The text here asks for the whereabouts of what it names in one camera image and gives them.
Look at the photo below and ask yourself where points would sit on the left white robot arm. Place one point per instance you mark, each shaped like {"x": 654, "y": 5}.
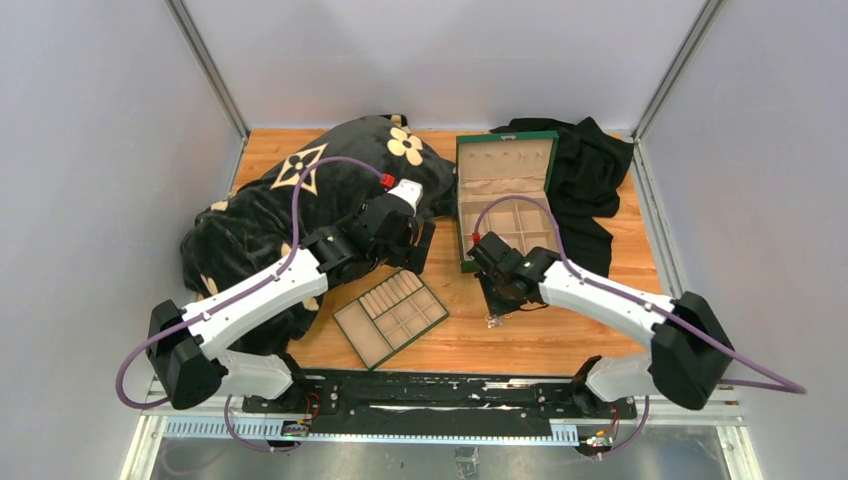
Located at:
{"x": 190, "y": 347}

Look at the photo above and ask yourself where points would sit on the black cloth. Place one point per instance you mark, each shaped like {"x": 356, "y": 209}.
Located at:
{"x": 588, "y": 168}

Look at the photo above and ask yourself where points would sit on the black blanket with beige flowers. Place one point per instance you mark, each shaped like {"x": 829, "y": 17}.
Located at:
{"x": 236, "y": 238}

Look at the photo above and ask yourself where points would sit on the green jewelry box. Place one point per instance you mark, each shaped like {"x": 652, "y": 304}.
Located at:
{"x": 493, "y": 168}

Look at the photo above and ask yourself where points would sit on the green jewelry tray insert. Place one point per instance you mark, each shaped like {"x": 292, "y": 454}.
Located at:
{"x": 389, "y": 317}

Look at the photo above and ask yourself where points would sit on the black mounting base plate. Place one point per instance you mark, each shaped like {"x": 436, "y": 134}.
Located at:
{"x": 437, "y": 404}

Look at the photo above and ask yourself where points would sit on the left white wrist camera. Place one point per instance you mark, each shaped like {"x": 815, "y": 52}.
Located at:
{"x": 407, "y": 190}

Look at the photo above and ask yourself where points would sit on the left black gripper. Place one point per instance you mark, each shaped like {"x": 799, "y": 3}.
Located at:
{"x": 415, "y": 261}

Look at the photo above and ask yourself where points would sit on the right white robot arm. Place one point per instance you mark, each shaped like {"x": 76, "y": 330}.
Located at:
{"x": 687, "y": 350}

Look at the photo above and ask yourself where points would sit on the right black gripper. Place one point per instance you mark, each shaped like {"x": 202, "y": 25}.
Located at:
{"x": 495, "y": 307}

